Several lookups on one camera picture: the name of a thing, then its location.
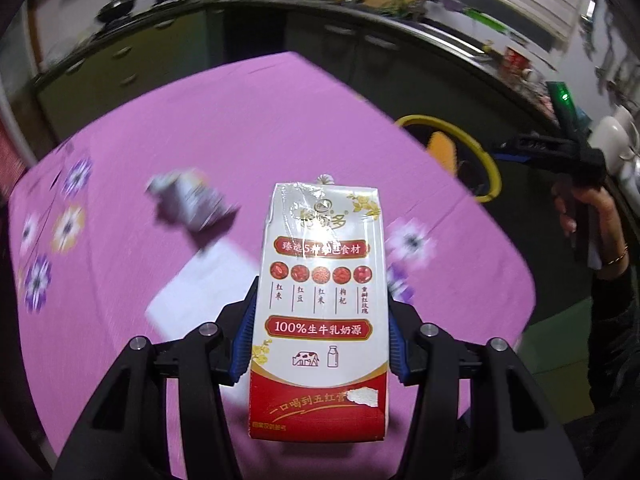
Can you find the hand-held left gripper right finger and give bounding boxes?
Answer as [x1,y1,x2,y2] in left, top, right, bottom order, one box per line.
[385,294,586,480]

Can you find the pink floral tablecloth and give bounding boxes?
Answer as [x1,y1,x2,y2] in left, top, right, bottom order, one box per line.
[7,51,535,480]

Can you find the red and white milk carton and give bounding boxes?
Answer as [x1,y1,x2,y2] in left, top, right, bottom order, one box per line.
[247,182,391,442]

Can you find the kitchen counter with cabinets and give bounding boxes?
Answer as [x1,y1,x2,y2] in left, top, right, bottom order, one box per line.
[30,0,566,141]

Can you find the person's right forearm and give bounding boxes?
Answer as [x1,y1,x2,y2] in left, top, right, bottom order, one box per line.
[587,260,640,416]

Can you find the orange packet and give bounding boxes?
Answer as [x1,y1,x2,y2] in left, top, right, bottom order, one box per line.
[429,131,458,171]

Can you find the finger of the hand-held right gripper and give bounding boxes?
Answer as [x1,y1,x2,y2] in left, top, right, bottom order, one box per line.
[491,141,568,173]
[515,132,568,153]

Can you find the person's right hand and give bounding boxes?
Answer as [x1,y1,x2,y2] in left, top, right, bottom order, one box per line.
[551,182,628,281]

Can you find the white paper sheet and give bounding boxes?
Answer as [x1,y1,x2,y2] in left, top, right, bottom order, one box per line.
[145,240,261,333]

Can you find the yellow-rimmed blue trash bin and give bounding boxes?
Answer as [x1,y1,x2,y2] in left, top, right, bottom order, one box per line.
[394,115,502,204]

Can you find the red containers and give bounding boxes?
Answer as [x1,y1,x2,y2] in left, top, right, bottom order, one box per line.
[502,46,533,77]

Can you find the crumpled white carton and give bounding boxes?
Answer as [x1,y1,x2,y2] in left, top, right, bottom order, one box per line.
[145,170,240,233]

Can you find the black wok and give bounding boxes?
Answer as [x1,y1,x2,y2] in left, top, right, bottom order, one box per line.
[94,0,138,25]

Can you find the gold bracelet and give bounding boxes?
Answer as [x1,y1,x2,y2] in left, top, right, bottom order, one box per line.
[600,242,630,267]

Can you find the white ceramic vessel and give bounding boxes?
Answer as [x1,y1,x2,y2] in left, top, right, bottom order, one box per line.
[590,105,640,181]

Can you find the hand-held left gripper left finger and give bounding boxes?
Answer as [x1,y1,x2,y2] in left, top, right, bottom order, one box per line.
[52,280,262,480]

